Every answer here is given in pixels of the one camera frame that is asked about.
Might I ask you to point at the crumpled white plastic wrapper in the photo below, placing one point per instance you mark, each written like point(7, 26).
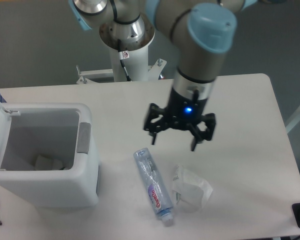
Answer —
point(190, 190)

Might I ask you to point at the white push-lid trash can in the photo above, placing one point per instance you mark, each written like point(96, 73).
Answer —
point(48, 155)

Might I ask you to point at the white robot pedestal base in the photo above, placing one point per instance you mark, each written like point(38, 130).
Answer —
point(128, 46)

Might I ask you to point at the clear plastic water bottle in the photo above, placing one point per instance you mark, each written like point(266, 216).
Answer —
point(154, 185)

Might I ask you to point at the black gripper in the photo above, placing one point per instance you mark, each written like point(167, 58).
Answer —
point(180, 112)

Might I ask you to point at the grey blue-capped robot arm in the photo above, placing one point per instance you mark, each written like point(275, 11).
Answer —
point(202, 30)

